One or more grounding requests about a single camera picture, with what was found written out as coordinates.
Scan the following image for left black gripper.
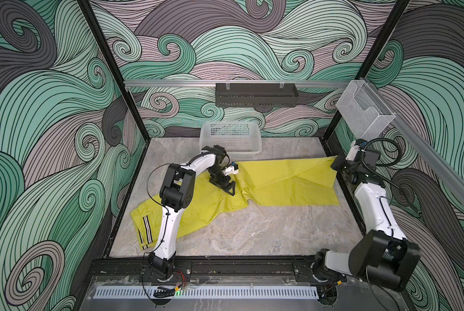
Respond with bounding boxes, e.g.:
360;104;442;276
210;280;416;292
207;168;235;196

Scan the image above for yellow-green long pants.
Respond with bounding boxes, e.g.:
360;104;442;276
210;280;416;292
130;158;339;255

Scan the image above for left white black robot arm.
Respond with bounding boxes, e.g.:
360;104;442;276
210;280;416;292
148;145;238;280

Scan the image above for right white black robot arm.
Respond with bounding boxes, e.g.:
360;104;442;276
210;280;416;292
311;138;421;292

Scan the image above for white plastic mesh basket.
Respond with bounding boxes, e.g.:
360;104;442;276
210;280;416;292
200;122;263;161

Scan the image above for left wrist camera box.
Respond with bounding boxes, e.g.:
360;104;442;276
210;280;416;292
222;162;239;176

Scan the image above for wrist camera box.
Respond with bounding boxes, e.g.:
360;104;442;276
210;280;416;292
222;162;239;176
345;139;367;161

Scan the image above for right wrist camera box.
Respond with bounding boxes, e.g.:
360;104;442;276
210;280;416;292
345;139;367;161

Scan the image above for clear acrylic wall holder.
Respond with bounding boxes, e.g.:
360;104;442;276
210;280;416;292
336;80;396;141

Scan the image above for back aluminium rail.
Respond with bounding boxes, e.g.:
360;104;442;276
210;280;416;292
124;79;350;89

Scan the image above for aluminium rail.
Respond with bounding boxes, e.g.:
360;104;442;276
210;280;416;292
359;78;464;207
124;79;350;89

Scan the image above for black perforated wall tray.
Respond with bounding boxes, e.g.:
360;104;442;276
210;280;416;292
215;84;299;110

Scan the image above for right aluminium rail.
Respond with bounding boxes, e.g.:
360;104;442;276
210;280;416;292
359;78;464;207

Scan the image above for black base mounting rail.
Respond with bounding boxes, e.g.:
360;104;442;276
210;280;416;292
85;255;396;284

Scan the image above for white slotted cable duct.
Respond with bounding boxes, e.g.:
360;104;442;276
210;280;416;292
92;285;319;300

